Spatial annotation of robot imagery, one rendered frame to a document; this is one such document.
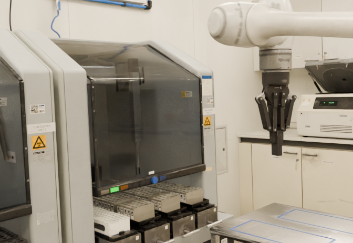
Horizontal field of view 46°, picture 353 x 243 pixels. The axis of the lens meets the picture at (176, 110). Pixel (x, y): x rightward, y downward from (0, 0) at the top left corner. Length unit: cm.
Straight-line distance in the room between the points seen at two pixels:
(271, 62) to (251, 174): 293
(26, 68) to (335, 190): 277
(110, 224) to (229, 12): 94
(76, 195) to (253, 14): 92
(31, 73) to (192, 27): 233
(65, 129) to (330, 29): 95
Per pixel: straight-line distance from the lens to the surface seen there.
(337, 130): 355
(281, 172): 385
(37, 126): 147
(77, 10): 292
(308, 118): 366
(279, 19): 100
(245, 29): 103
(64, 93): 152
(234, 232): 160
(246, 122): 416
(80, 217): 160
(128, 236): 165
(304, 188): 377
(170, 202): 186
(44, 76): 149
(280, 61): 117
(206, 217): 193
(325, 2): 394
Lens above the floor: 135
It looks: 3 degrees down
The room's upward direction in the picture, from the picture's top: 2 degrees counter-clockwise
